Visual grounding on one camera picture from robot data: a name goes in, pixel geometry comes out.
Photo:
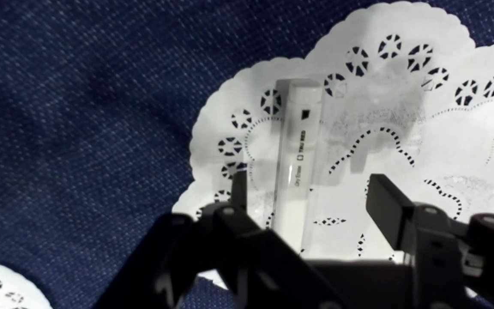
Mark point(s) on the white paper lace doily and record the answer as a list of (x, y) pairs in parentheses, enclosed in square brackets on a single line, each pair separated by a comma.
[(0, 285), (458, 159)]

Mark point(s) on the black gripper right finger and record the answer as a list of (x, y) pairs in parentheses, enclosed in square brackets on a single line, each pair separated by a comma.
[(458, 262)]

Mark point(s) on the white marker pen black cap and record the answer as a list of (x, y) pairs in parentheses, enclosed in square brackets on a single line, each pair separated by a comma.
[(295, 159)]

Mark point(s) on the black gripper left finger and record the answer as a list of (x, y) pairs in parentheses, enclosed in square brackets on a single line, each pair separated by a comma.
[(213, 262)]

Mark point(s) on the dark blue denim tablecloth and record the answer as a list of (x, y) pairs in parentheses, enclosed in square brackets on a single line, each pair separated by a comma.
[(86, 113)]

